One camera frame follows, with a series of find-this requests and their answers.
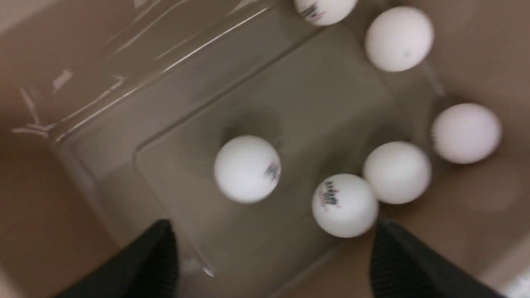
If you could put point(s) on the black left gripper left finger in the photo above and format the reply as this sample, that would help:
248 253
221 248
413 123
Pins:
147 268

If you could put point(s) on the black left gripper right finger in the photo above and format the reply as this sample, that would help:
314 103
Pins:
402 266

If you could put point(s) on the white ping-pong ball with mark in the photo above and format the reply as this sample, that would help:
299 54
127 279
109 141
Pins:
324 12

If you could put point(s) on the olive green plastic bin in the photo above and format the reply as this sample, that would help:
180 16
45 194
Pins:
112 114

